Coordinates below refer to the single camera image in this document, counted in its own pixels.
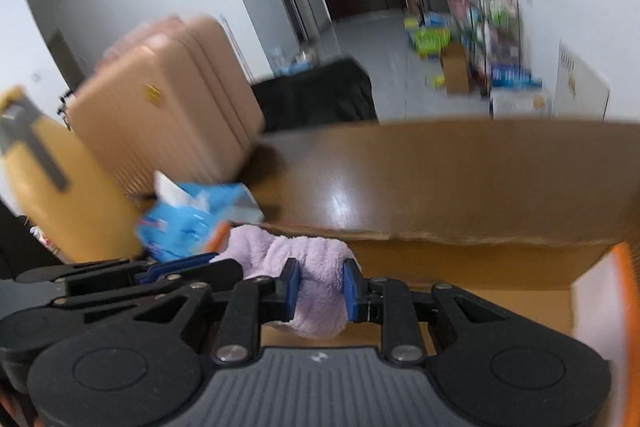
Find blue tissue pack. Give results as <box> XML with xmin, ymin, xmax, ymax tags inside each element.
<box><xmin>136</xmin><ymin>171</ymin><xmax>264</xmax><ymax>262</ymax></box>

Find cluttered toy shelf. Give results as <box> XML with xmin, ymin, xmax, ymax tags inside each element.
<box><xmin>416</xmin><ymin>0</ymin><xmax>542</xmax><ymax>95</ymax></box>

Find small brown cardboard box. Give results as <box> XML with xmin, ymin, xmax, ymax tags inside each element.
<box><xmin>440</xmin><ymin>42</ymin><xmax>471</xmax><ymax>95</ymax></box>

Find pink hard-shell suitcase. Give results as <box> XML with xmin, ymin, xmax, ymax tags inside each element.
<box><xmin>66</xmin><ymin>16</ymin><xmax>265</xmax><ymax>196</ymax></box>

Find orange cardboard box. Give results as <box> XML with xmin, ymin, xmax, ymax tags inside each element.
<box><xmin>211</xmin><ymin>220</ymin><xmax>633</xmax><ymax>427</ymax></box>

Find lavender fluffy plush cloth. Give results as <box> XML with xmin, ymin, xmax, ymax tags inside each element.
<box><xmin>214</xmin><ymin>225</ymin><xmax>355</xmax><ymax>339</ymax></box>

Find black fabric bag on floor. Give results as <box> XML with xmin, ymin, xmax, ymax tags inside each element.
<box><xmin>252</xmin><ymin>57</ymin><xmax>378</xmax><ymax>133</ymax></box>

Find yellow thermos jug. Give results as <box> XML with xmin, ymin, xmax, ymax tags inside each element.
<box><xmin>1</xmin><ymin>87</ymin><xmax>142</xmax><ymax>263</ymax></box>

